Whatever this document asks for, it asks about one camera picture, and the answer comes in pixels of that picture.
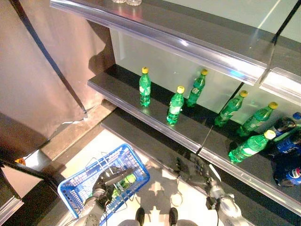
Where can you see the dark robot right hand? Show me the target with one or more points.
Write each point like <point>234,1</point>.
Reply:
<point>202,174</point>

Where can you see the dark robot left hand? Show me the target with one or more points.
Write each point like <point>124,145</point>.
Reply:
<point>105,181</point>

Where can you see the green soda bottle yellow cap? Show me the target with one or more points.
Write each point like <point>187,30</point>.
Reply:
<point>128,180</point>
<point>175,108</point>
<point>228,110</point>
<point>254,120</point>
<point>144,89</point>
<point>249,146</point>
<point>285,136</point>
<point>196,89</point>
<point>115,193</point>

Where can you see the blue plastic shopping basket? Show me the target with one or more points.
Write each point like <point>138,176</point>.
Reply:
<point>70,190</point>

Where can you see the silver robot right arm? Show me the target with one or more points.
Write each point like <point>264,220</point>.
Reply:
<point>225,207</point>

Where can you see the silver robot left leg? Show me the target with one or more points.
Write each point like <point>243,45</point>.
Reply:
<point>140,215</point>

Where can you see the black glossy base ledge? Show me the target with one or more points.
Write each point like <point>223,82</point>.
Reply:
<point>150,143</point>

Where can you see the small orange object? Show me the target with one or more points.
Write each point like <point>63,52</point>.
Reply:
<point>20,162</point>

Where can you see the cola bottle blue label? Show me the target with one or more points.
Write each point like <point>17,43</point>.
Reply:
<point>283,123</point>
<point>288,147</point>

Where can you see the pale shelf back panel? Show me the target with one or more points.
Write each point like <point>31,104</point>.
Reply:
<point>152,58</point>
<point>258,101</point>

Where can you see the black backdrop strip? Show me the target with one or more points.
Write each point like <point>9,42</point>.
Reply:
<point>56,68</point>

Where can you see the brown backdrop sheet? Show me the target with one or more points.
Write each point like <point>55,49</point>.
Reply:
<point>23,82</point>

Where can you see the black shelf upright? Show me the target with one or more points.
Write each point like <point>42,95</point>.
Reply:
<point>285,21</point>

